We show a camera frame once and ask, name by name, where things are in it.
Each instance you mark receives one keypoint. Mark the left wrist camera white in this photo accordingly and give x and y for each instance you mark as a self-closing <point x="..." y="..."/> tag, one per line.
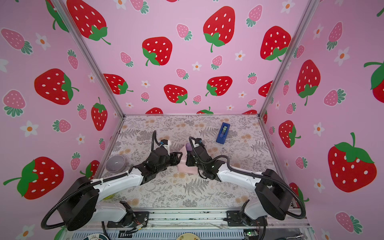
<point x="165" y="143"/>

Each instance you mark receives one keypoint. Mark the purple wrapping paper sheet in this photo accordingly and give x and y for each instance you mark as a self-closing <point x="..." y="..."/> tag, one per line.
<point x="182" y="166"/>

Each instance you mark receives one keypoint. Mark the grey round lid disc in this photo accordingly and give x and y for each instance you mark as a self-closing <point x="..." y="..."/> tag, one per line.
<point x="115" y="164"/>

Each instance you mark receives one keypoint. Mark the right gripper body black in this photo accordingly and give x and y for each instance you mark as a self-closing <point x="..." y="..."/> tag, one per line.
<point x="190" y="161"/>

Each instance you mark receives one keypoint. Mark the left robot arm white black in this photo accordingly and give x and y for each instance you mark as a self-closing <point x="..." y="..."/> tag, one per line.
<point x="81" y="204"/>

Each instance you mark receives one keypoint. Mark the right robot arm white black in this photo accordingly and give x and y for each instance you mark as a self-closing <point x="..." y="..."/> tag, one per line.
<point x="275" y="198"/>

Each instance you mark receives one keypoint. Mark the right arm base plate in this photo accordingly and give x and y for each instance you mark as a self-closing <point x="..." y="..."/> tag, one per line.
<point x="240" y="219"/>

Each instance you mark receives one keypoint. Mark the blue tape dispenser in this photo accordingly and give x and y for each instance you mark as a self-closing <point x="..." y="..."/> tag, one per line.
<point x="223" y="133"/>

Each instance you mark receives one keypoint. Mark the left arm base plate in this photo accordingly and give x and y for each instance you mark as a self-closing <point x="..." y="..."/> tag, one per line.
<point x="131" y="219"/>

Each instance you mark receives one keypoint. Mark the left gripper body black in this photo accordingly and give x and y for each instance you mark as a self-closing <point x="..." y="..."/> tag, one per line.
<point x="166" y="164"/>

